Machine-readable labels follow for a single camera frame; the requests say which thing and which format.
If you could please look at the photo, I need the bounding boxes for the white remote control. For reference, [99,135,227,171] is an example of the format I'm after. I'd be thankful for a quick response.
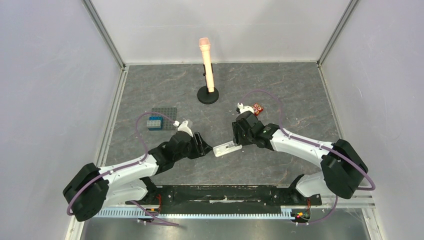
[213,141,243,158]

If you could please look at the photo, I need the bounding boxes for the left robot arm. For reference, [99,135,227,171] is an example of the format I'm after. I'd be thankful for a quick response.
[62,131,213,222]

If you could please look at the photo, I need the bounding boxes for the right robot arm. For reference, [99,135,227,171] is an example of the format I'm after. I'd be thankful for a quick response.
[232,111,368,204]

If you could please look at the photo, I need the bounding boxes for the red owl toy block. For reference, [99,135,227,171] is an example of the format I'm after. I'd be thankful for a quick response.
[252,103,264,116]

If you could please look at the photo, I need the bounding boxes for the dark grey studded baseplate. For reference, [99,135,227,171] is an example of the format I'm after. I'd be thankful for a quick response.
[150,107,177,131]

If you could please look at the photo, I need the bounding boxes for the light grey toy brick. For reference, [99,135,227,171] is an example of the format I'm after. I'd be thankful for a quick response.
[146,119,162,129]

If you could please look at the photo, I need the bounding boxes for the blue toy brick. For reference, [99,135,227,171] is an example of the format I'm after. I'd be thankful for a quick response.
[146,116,164,131]

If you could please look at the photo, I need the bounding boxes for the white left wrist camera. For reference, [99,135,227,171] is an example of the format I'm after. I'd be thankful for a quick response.
[173,119,194,137]

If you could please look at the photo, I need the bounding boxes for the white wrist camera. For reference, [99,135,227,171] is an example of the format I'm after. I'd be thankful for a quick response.
[236,102,254,114]
[173,119,194,137]

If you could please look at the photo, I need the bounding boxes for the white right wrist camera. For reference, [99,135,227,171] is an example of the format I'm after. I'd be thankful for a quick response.
[236,102,254,114]

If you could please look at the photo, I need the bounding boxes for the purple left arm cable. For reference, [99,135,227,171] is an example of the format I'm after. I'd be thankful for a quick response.
[66,111,181,227]

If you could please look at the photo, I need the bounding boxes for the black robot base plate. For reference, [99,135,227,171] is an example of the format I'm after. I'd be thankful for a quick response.
[137,184,322,214]

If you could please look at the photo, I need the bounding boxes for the white slotted cable duct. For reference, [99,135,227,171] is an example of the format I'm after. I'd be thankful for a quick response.
[93,207,295,221]

